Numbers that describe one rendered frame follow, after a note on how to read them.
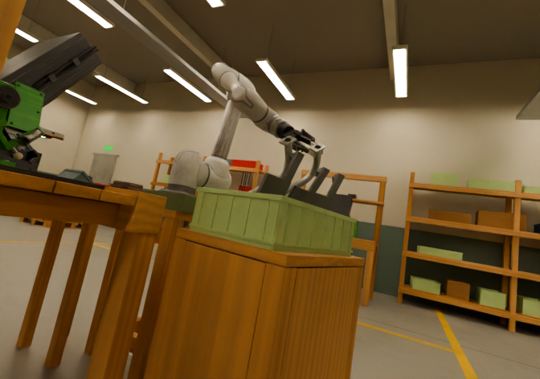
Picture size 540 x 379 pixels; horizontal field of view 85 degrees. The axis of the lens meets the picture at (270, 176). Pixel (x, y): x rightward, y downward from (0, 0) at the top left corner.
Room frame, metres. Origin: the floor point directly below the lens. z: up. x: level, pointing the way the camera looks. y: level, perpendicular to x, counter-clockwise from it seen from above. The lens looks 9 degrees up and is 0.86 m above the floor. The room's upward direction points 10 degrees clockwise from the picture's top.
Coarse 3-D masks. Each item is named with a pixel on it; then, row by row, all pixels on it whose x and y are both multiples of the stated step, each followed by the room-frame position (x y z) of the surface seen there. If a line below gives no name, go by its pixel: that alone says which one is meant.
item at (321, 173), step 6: (324, 168) 1.17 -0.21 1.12; (318, 174) 1.18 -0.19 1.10; (324, 174) 1.19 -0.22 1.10; (318, 180) 1.19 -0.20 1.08; (294, 186) 1.13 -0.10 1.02; (312, 186) 1.20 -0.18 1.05; (318, 186) 1.22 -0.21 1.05; (294, 192) 1.14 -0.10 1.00; (300, 192) 1.16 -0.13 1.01; (306, 192) 1.19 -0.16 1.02; (312, 192) 1.22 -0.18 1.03; (294, 198) 1.17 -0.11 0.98; (300, 198) 1.19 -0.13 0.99; (306, 198) 1.22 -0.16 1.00; (312, 198) 1.25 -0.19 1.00
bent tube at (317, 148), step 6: (318, 144) 1.18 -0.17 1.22; (312, 150) 1.16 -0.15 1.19; (318, 150) 1.15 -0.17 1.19; (318, 156) 1.18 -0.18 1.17; (318, 162) 1.21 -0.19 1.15; (312, 168) 1.24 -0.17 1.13; (318, 168) 1.23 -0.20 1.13; (312, 174) 1.24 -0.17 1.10; (300, 180) 1.23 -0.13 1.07; (306, 180) 1.24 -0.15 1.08; (300, 186) 1.23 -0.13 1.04; (288, 192) 1.21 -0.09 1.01
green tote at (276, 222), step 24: (216, 192) 1.09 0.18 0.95; (240, 192) 1.02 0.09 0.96; (216, 216) 1.08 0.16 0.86; (240, 216) 1.01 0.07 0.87; (264, 216) 0.95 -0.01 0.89; (288, 216) 0.96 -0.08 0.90; (312, 216) 1.07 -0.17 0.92; (336, 216) 1.22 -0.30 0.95; (240, 240) 1.00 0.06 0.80; (264, 240) 0.93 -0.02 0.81; (288, 240) 0.98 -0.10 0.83; (312, 240) 1.09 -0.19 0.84; (336, 240) 1.25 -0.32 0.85
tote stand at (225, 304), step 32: (192, 256) 1.12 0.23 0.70; (224, 256) 1.02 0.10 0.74; (256, 256) 0.94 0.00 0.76; (288, 256) 0.88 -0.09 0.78; (320, 256) 1.05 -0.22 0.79; (352, 256) 1.39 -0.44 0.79; (192, 288) 1.10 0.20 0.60; (224, 288) 1.01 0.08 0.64; (256, 288) 0.93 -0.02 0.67; (288, 288) 0.91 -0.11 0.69; (320, 288) 1.07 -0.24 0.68; (352, 288) 1.32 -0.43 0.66; (160, 320) 1.18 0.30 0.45; (192, 320) 1.08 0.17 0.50; (224, 320) 0.99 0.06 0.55; (256, 320) 0.92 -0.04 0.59; (288, 320) 0.93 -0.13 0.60; (320, 320) 1.10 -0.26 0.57; (352, 320) 1.36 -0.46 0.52; (160, 352) 1.16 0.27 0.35; (192, 352) 1.06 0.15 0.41; (224, 352) 0.98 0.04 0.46; (256, 352) 0.90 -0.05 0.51; (288, 352) 0.95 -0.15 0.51; (320, 352) 1.13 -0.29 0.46; (352, 352) 1.40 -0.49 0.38
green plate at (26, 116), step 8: (16, 88) 1.22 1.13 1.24; (24, 88) 1.25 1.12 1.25; (32, 88) 1.28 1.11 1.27; (24, 96) 1.25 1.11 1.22; (32, 96) 1.28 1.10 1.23; (40, 96) 1.31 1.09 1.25; (24, 104) 1.25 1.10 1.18; (32, 104) 1.28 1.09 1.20; (40, 104) 1.31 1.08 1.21; (8, 112) 1.21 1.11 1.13; (16, 112) 1.23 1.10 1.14; (24, 112) 1.25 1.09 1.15; (32, 112) 1.28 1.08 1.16; (40, 112) 1.31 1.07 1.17; (8, 120) 1.20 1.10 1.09; (16, 120) 1.23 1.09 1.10; (24, 120) 1.25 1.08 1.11; (32, 120) 1.28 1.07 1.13; (16, 128) 1.23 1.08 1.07; (24, 128) 1.25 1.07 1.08
